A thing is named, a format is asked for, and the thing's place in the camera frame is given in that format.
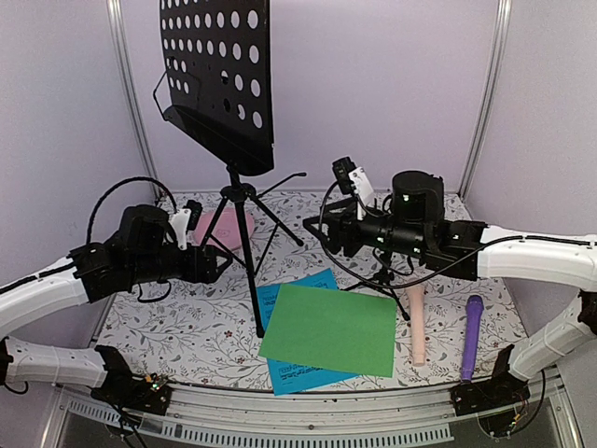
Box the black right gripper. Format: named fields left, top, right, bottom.
left=302, top=196, right=428, bottom=259

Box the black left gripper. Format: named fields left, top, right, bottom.
left=129, top=242, right=233, bottom=285

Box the black shock mount tripod stand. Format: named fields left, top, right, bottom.
left=344, top=248, right=414, bottom=322

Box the green paper sheet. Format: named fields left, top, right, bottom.
left=259, top=284, right=396, bottom=378

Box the pink beige microphone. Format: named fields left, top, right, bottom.
left=406, top=285, right=425, bottom=367

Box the blue sheet music paper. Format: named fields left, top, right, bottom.
left=257, top=269, right=356, bottom=396

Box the black perforated music stand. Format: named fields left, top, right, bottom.
left=159, top=0, right=304, bottom=337

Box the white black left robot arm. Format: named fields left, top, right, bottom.
left=1, top=204, right=233, bottom=405

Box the pink round plate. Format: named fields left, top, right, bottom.
left=192, top=207, right=242, bottom=251

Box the purple microphone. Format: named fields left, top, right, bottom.
left=461, top=295, right=484, bottom=382

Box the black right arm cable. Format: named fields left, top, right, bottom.
left=319, top=179, right=486, bottom=293

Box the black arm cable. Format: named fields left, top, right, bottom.
left=319, top=179, right=486, bottom=293
left=86, top=175, right=178, bottom=246

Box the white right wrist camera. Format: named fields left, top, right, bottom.
left=349, top=167, right=375, bottom=220

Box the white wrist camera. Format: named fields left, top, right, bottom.
left=169, top=208, right=191, bottom=250
left=349, top=167, right=375, bottom=220

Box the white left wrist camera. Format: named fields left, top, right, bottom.
left=169, top=208, right=191, bottom=250

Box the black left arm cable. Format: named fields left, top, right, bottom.
left=86, top=175, right=178, bottom=246

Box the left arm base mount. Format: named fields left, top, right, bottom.
left=90, top=345, right=173, bottom=416

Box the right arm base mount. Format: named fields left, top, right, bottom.
left=450, top=344, right=547, bottom=439

